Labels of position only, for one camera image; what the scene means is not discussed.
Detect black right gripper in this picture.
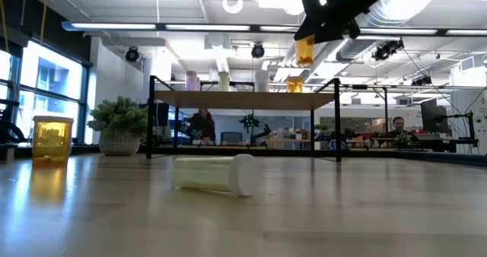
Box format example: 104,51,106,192
294,0,376,44

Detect orange bottle with clear tape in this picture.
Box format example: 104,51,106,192
295,34,316,68

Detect short wide orange pill bottle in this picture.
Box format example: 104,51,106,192
32,115,75,169

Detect black spotlight cluster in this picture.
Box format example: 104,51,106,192
371,39,406,62

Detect black ceiling spotlight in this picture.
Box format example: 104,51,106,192
250,43,266,59
125,46,140,63
410,75,433,87

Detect blue white round object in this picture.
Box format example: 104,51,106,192
326,138,350,153

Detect person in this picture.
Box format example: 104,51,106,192
185,108,217,144
382,116,414,142

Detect long ceiling light bar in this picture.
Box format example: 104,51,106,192
60,20,487,37

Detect black monitor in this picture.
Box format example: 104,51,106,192
420,103,450,135

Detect green potted plant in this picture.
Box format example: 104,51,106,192
87,95,149,157

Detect large window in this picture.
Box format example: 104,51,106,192
0,40,92,146

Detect silver ventilation duct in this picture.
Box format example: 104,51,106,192
323,0,419,63

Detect white ring lamp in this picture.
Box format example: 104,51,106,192
221,0,245,15

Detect wooden shelf black metal frame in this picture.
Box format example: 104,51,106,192
146,75,342,163

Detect black metal table frame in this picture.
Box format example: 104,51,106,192
0,144,487,168

